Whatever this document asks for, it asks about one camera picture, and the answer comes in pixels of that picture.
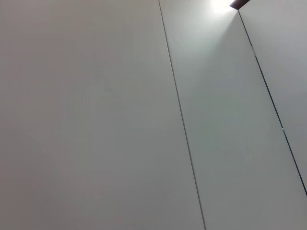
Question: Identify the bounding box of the dark ceiling light fixture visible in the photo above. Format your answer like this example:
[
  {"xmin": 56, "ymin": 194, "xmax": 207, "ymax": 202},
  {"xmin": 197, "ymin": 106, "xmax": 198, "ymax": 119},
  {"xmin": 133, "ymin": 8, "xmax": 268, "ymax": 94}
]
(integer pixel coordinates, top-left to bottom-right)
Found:
[{"xmin": 229, "ymin": 0, "xmax": 250, "ymax": 10}]

